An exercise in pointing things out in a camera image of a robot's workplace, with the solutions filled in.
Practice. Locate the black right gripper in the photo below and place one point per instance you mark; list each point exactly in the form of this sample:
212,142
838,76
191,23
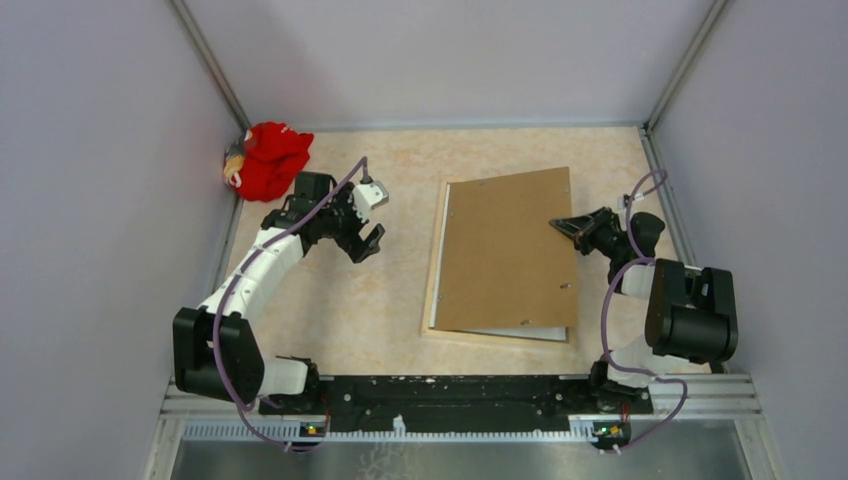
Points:
581,229

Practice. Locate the aluminium front rail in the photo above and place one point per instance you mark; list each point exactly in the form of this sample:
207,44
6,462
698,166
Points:
687,397

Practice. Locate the printed photo with white border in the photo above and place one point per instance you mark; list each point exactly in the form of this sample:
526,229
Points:
530,331

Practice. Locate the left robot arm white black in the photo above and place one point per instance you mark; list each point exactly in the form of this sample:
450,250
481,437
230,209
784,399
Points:
216,354

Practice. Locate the brown cardboard backing board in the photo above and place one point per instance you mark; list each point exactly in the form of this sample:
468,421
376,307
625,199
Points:
501,263

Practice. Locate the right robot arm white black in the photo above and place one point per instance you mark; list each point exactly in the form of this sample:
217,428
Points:
691,314

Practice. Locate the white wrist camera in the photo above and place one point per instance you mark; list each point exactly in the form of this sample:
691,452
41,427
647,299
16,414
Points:
625,200
367,197

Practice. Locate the white wooden picture frame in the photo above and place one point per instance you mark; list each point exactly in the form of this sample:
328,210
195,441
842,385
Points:
487,340

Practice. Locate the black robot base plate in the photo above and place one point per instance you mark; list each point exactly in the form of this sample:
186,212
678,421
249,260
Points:
452,404

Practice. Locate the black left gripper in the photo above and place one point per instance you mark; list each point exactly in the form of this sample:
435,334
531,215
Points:
353,243

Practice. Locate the red crumpled cloth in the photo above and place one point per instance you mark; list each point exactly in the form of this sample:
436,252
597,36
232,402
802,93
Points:
262,163

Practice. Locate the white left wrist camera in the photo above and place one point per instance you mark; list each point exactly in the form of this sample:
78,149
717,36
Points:
367,197

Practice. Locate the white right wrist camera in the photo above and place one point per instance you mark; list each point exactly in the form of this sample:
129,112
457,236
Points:
625,200

